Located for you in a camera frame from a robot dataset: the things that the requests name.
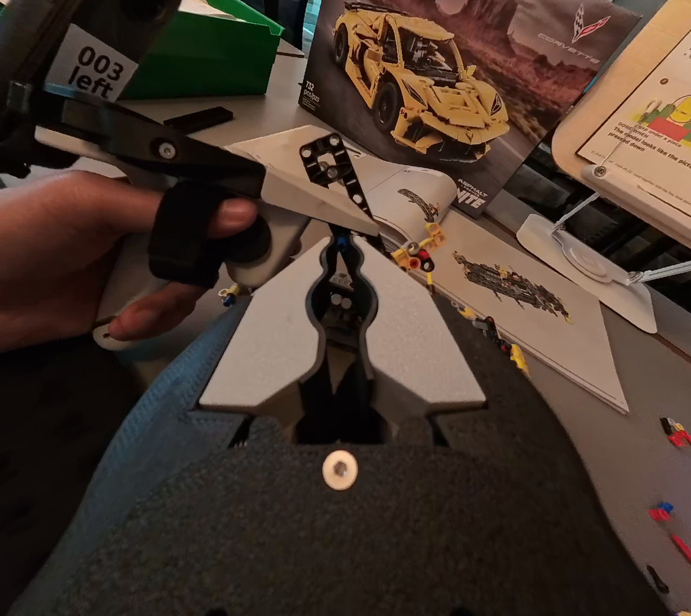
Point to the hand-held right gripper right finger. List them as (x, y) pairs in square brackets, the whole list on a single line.
[(426, 357)]

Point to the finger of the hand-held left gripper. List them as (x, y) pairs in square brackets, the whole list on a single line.
[(307, 200)]

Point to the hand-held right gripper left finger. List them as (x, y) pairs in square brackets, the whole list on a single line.
[(259, 357)]

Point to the black lego frame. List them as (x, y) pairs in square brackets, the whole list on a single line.
[(356, 189)]

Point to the blue lego pin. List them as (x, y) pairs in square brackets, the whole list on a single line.
[(340, 241)]

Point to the small yellow lego pin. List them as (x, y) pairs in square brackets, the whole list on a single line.
[(229, 295)]

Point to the partly built lego chassis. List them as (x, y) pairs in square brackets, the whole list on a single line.
[(517, 355)]

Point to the small yellow lego assembly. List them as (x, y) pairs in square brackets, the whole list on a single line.
[(415, 249)]

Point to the black lego beam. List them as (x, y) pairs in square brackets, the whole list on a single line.
[(197, 118)]

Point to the lego set box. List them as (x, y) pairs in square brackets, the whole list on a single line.
[(486, 6)]

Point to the scattered small lego pins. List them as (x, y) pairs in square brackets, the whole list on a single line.
[(679, 438)]

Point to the person's left hand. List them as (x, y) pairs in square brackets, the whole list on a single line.
[(54, 260)]

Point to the green plastic bin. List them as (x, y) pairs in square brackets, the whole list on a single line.
[(205, 60)]

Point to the open instruction booklet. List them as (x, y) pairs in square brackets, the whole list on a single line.
[(567, 351)]

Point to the wooden white document stand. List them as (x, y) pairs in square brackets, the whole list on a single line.
[(588, 260)]

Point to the printed instruction sheet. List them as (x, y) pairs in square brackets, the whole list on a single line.
[(648, 130)]

